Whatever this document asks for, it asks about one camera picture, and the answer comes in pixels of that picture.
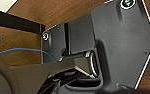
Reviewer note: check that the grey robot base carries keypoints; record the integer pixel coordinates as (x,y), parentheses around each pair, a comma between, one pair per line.
(124,40)

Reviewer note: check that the black metal bar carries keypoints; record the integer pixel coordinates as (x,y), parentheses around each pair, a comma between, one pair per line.
(14,20)

